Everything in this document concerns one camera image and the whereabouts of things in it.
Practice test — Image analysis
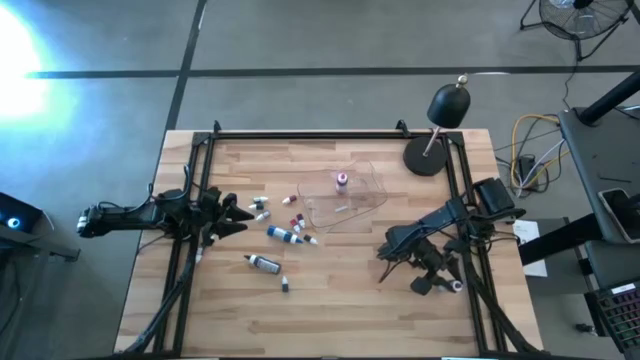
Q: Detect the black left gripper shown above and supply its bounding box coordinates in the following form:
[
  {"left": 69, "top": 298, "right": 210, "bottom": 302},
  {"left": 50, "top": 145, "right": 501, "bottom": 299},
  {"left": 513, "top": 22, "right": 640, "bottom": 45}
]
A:
[{"left": 197, "top": 192, "right": 255, "bottom": 247}]

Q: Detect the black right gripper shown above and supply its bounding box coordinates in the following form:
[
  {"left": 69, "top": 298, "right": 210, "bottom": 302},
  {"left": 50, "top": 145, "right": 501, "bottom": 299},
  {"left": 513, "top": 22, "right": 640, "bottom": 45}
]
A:
[{"left": 407, "top": 239, "right": 464, "bottom": 292}]

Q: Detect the large blue food colouring bottle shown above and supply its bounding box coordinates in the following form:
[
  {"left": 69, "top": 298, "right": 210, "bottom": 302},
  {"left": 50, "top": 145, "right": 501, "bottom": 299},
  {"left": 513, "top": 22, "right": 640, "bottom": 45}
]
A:
[{"left": 266, "top": 225, "right": 305, "bottom": 246}]

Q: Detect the large black food colouring bottle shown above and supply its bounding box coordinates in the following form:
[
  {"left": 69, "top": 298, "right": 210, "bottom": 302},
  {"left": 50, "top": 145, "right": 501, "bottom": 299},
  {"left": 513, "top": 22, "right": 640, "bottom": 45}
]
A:
[{"left": 243, "top": 253, "right": 283, "bottom": 276}]

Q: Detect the white paper sheet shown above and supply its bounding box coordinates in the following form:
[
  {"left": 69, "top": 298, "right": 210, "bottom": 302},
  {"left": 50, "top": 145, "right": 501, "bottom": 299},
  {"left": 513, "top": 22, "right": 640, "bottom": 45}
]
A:
[{"left": 513, "top": 218, "right": 549, "bottom": 279}]

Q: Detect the clear plastic bin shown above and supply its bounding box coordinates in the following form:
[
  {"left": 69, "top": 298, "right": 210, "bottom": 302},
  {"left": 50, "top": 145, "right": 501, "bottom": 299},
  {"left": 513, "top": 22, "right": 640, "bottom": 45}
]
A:
[{"left": 296, "top": 158, "right": 390, "bottom": 235}]

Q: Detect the black power brick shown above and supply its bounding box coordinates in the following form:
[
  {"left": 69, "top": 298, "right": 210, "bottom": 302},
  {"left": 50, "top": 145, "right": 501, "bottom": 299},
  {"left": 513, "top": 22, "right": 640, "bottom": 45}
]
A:
[{"left": 516, "top": 154, "right": 539, "bottom": 191}]

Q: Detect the black desk lamp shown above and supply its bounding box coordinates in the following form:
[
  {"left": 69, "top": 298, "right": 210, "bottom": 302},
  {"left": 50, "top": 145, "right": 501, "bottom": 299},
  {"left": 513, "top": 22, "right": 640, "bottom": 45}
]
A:
[{"left": 402, "top": 73, "right": 472, "bottom": 178}]

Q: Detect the black keyboard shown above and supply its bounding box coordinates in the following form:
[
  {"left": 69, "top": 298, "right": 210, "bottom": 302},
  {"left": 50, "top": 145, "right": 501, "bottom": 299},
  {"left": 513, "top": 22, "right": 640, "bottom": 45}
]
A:
[{"left": 583, "top": 280, "right": 640, "bottom": 354}]

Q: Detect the black smartphone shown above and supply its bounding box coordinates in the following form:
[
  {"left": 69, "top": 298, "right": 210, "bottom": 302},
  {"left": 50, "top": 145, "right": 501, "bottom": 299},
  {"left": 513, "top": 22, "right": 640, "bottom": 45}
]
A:
[{"left": 597, "top": 187, "right": 640, "bottom": 245}]

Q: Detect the grey desk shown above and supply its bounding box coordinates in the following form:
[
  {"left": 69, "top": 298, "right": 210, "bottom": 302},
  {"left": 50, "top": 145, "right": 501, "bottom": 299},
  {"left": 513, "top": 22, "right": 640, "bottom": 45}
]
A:
[{"left": 518, "top": 106, "right": 640, "bottom": 296}]

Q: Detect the black box with blue light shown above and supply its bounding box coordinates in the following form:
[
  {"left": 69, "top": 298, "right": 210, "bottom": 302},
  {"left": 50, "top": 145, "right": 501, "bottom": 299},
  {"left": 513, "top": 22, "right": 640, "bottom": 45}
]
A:
[{"left": 0, "top": 192, "right": 44, "bottom": 236}]

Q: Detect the black floor fan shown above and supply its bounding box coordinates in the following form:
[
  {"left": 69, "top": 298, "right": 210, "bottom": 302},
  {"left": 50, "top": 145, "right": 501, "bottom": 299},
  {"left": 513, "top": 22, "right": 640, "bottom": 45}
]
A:
[{"left": 518, "top": 0, "right": 632, "bottom": 64}]

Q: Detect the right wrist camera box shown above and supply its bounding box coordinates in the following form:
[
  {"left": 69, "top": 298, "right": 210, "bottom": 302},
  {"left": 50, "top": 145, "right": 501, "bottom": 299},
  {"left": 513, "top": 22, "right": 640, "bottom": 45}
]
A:
[{"left": 409, "top": 274, "right": 435, "bottom": 296}]

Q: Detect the black aluminium rig frame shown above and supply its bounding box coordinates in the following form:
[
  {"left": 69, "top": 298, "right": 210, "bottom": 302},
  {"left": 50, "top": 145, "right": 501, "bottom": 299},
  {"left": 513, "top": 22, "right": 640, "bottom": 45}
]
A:
[{"left": 122, "top": 118, "right": 544, "bottom": 360}]

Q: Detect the white cable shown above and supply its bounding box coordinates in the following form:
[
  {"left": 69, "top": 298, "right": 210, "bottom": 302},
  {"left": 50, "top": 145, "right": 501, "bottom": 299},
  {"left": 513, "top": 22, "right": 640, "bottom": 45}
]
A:
[{"left": 519, "top": 139, "right": 566, "bottom": 196}]

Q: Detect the yellow cable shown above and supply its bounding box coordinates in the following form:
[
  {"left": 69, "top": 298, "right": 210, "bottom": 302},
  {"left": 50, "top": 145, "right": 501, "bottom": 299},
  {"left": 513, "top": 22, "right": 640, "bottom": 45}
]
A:
[{"left": 509, "top": 113, "right": 569, "bottom": 191}]

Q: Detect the black desk post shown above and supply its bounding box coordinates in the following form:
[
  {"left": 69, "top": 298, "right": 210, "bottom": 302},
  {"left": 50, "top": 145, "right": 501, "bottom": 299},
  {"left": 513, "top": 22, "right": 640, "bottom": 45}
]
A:
[{"left": 578, "top": 69, "right": 640, "bottom": 126}]

